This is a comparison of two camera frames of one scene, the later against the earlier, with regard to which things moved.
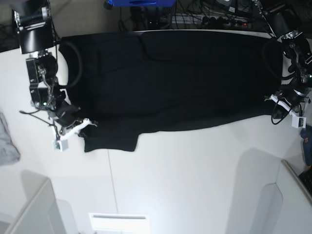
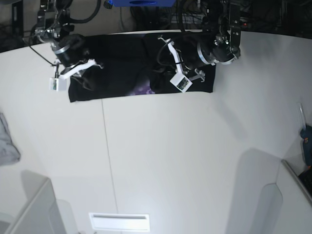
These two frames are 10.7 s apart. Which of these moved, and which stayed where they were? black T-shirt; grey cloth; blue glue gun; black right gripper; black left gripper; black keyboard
Moved: black T-shirt; black right gripper; black left gripper
Stayed: blue glue gun; black keyboard; grey cloth
